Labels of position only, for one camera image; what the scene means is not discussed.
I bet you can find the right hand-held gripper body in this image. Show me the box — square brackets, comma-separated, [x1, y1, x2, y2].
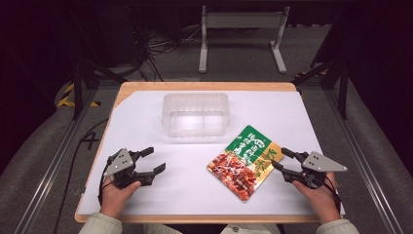
[282, 150, 349, 190]

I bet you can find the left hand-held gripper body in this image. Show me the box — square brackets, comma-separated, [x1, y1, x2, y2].
[102, 147, 156, 190]

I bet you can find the green and red food packet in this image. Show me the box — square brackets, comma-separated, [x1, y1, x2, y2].
[206, 125, 284, 202]

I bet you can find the person's left hand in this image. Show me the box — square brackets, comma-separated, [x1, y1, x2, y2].
[99, 179, 143, 220]

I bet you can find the person's right hand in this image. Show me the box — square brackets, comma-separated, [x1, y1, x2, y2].
[291, 172, 343, 225]

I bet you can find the white paper mat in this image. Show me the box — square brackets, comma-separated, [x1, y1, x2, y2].
[77, 90, 346, 216]

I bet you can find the clear plastic container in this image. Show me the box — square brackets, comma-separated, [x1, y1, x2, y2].
[161, 93, 231, 138]

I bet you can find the black metal stand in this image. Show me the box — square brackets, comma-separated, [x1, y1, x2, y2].
[291, 58, 351, 120]
[71, 58, 129, 121]

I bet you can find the white metal stand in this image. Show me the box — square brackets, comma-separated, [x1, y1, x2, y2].
[198, 5, 291, 75]

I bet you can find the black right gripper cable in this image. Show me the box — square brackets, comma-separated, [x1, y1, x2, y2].
[319, 176, 343, 215]

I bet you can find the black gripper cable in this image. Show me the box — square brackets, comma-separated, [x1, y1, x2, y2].
[97, 161, 114, 207]
[319, 176, 343, 215]

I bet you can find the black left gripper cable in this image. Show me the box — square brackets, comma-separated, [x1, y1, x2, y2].
[97, 161, 114, 207]

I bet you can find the aluminium rail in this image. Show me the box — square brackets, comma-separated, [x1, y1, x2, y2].
[13, 89, 98, 234]
[323, 89, 404, 234]

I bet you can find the black floor cable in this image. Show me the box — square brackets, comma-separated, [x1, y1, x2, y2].
[53, 118, 110, 234]

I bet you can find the bundle of black cables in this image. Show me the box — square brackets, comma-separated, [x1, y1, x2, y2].
[127, 5, 203, 82]

